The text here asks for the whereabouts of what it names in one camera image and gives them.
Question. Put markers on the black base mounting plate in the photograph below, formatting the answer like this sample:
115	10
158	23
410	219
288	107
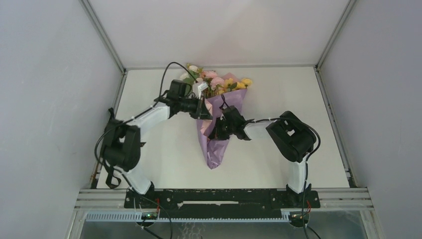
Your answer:
221	203

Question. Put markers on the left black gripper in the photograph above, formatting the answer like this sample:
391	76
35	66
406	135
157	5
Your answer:
201	111

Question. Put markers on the white rose stem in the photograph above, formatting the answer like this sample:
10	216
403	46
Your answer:
192	75

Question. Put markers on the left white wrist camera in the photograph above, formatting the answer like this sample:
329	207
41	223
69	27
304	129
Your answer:
198	88

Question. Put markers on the yellow rose stem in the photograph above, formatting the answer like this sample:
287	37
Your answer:
230	85

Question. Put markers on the aluminium frame rail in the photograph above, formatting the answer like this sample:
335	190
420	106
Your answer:
326	199

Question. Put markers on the pink rose stem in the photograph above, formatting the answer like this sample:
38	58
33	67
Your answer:
215	81

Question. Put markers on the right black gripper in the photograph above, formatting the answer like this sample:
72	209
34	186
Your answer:
217	134

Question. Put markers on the pink wrapping paper sheet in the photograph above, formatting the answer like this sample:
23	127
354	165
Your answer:
213	150

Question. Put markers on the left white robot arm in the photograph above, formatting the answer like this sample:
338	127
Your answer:
118	149

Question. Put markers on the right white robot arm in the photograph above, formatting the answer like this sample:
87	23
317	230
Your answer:
296	140

